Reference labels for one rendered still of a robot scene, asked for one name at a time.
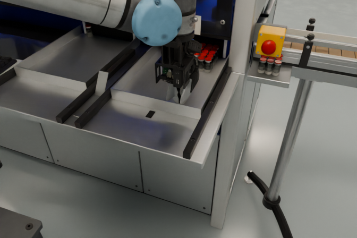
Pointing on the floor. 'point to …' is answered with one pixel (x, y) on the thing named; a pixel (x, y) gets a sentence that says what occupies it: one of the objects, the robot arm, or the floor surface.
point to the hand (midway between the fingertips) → (180, 99)
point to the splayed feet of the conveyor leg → (252, 178)
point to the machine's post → (228, 119)
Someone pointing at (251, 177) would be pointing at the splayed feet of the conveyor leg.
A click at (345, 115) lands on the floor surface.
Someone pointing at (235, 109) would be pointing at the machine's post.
